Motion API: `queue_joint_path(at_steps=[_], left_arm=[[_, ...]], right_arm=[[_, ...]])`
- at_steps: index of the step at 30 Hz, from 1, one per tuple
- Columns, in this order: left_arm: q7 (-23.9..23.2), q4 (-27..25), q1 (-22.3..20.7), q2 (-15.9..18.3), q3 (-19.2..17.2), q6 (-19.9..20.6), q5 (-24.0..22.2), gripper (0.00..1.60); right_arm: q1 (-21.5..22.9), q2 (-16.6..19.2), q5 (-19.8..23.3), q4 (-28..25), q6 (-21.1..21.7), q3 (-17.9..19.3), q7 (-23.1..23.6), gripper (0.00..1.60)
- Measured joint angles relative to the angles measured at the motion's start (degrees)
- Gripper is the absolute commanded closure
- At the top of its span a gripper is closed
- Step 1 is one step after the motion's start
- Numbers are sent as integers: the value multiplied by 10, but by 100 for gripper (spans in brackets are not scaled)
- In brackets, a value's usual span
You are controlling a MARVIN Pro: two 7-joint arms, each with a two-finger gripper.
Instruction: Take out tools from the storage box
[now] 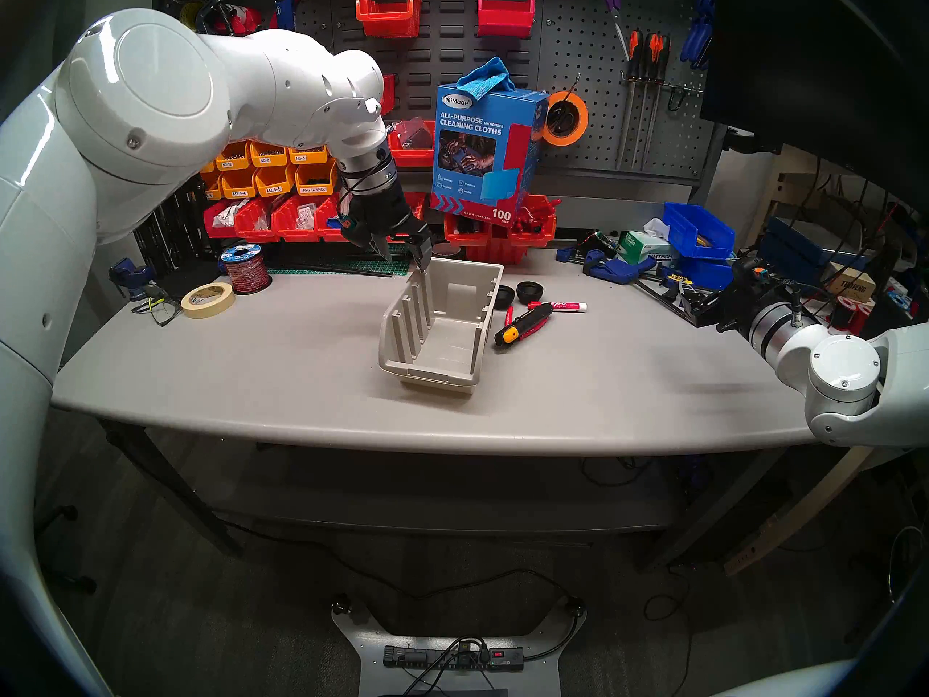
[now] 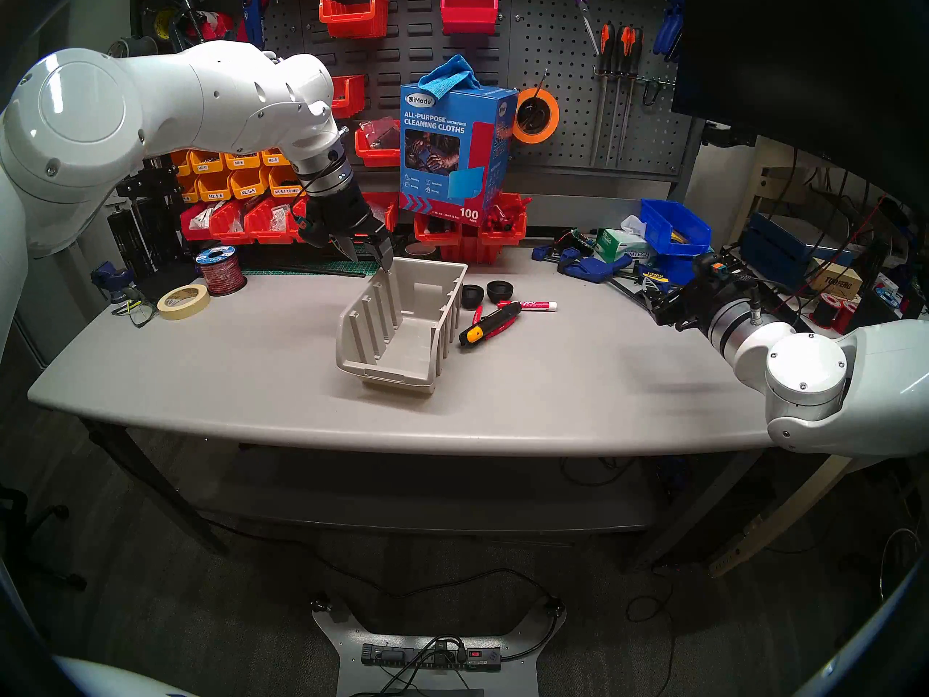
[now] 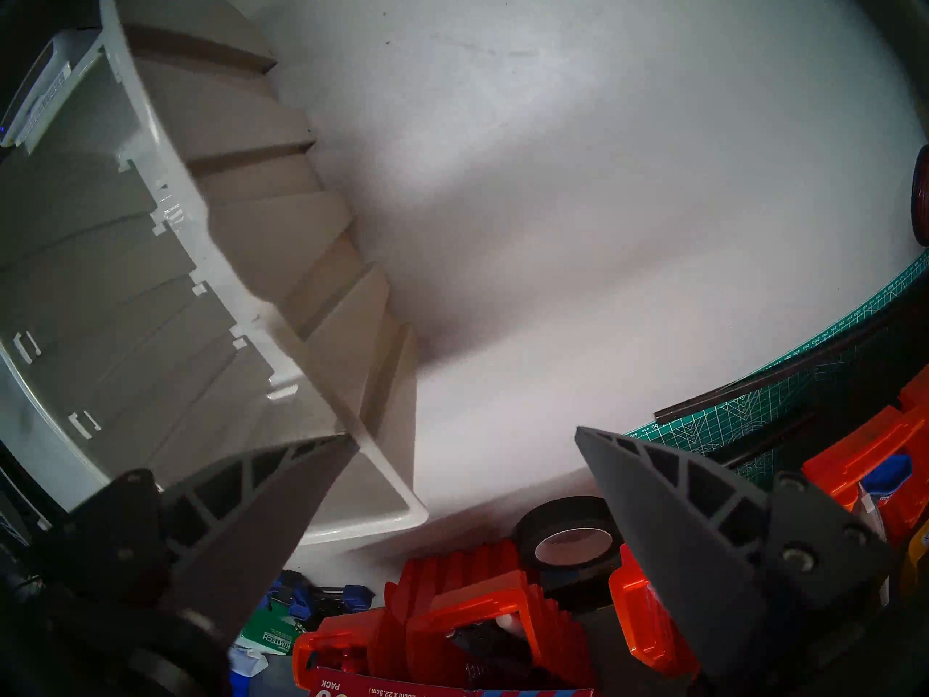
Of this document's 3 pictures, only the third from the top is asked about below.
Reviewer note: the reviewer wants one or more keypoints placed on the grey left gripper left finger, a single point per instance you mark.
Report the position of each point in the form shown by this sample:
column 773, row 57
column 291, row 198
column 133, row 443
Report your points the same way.
column 239, row 528

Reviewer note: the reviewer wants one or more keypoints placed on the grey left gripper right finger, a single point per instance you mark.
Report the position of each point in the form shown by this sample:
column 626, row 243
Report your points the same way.
column 689, row 528

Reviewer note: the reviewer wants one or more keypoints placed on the beige plastic storage bin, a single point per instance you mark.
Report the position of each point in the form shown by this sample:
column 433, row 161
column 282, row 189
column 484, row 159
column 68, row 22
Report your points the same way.
column 181, row 267

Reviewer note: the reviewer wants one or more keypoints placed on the green white Kimtech wipes box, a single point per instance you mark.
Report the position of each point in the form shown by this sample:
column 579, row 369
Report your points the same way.
column 272, row 630

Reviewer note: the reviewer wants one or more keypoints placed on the blue bar clamp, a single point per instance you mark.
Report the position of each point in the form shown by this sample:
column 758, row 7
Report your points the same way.
column 319, row 597

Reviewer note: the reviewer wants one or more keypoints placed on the green cutting mat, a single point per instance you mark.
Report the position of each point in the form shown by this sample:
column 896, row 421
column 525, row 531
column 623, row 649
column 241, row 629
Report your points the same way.
column 726, row 423

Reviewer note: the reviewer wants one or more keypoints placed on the black tape roll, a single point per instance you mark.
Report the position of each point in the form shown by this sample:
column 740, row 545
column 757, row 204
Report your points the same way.
column 559, row 521

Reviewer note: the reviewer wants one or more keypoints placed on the long black bar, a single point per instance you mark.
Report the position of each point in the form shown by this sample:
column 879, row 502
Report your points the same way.
column 762, row 383

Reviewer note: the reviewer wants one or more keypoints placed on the small blue tube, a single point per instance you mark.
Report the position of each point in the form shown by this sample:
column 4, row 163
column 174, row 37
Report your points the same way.
column 887, row 478

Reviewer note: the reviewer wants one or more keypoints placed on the stack of red bins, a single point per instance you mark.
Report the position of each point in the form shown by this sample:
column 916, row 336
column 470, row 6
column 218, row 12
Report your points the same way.
column 464, row 594

